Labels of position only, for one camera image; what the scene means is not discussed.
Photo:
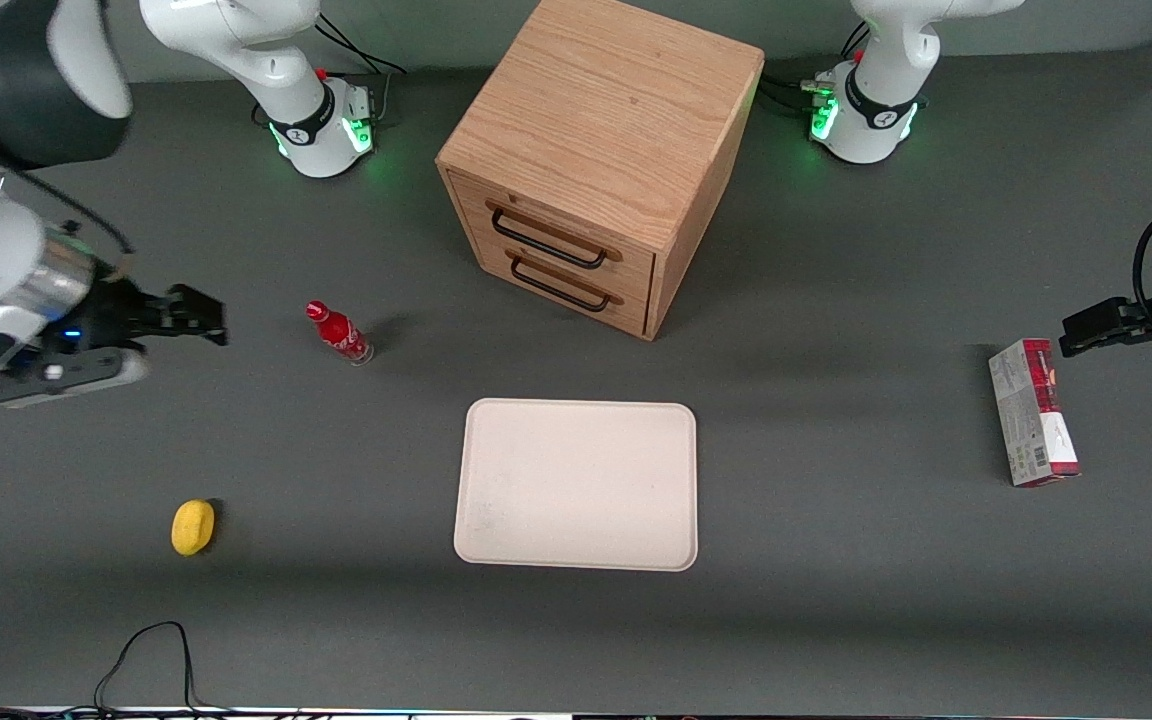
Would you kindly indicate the yellow lemon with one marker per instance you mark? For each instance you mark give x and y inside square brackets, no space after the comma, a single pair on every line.
[193,527]

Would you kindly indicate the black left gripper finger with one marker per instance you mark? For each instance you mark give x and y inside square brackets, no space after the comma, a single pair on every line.
[1116,315]
[1121,337]

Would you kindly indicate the grey and red carton box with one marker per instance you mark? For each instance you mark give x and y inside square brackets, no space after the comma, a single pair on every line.
[1031,415]

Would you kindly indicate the beige plastic tray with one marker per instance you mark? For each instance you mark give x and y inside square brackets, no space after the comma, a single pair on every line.
[576,485]

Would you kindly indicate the red cola bottle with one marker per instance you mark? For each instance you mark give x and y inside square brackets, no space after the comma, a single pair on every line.
[339,333]

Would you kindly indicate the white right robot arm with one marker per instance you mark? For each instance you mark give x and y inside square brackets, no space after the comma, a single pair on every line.
[266,60]

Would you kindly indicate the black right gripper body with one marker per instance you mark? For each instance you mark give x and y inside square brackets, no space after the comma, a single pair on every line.
[114,308]

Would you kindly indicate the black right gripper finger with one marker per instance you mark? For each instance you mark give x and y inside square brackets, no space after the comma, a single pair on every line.
[201,331]
[198,303]

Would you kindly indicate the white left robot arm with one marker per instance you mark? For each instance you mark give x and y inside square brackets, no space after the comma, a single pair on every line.
[876,110]

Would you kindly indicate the wooden drawer cabinet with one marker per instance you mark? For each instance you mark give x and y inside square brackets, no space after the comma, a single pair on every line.
[606,110]

